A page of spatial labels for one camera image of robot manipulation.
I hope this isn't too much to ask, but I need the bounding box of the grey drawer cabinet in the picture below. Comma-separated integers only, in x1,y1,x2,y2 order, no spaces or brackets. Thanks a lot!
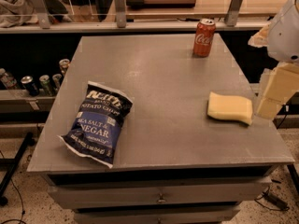
28,35,292,214

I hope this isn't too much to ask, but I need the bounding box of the red coca-cola can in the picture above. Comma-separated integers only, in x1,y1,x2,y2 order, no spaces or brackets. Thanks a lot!
193,19,216,57

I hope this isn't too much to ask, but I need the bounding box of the lower grey drawer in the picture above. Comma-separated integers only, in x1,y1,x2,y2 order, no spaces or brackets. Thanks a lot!
74,205,240,224

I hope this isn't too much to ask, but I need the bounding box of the green soda can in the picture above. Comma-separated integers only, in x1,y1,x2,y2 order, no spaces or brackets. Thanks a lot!
39,75,55,96

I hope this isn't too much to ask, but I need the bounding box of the black power adapter cable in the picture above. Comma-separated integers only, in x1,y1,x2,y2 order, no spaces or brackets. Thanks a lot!
254,185,291,212

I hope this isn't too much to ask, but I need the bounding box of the black floor cable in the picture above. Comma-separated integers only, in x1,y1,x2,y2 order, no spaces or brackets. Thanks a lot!
0,149,27,224

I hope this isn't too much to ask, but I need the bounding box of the grey drawer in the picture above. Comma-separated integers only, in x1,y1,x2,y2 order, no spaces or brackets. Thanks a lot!
74,205,240,224
48,176,271,210

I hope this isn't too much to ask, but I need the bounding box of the striped tan soda can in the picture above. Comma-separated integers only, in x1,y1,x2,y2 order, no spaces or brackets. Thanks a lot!
59,59,70,76

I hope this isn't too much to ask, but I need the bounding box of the grey cloth pile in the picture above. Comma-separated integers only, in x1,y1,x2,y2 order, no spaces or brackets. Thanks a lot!
0,0,37,28

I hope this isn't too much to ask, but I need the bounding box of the blue kettle chip bag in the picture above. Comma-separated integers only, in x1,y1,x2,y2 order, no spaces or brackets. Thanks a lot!
60,81,133,168

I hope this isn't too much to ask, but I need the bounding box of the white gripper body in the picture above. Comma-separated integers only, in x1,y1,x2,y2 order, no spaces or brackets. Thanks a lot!
267,0,299,63

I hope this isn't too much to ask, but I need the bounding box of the upper grey drawer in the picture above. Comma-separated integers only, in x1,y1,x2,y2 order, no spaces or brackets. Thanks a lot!
48,176,271,210

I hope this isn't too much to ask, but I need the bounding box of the yellow sponge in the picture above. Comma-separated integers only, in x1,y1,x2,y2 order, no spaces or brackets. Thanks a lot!
207,92,253,125

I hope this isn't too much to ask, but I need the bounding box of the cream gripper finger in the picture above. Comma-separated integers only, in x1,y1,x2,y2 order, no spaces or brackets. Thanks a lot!
248,25,269,48
255,62,299,120

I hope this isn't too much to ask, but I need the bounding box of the clear plastic bottle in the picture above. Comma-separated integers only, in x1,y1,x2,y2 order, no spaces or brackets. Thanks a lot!
0,68,20,90

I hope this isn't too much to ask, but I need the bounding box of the silver soda can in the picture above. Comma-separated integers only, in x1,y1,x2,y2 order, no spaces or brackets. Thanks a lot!
52,74,63,90

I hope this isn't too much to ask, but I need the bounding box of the black stand leg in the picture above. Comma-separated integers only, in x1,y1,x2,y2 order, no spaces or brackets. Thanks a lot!
0,132,35,206

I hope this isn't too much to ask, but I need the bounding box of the left metal rail bracket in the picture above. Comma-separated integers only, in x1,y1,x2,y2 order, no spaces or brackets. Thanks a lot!
31,0,50,29

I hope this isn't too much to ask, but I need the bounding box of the middle metal rail bracket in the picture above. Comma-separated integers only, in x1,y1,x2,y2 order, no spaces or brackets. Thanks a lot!
114,0,126,28

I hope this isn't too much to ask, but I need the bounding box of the dark blue soda can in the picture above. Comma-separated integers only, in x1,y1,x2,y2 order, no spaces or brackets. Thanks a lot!
21,76,39,96

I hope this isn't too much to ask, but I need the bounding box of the right metal rail bracket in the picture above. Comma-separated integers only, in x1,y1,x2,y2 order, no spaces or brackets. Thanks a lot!
224,0,243,26

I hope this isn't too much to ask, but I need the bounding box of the metal rail bracket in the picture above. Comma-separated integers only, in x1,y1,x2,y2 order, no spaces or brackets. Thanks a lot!
31,0,50,29
224,0,243,26
114,0,126,28

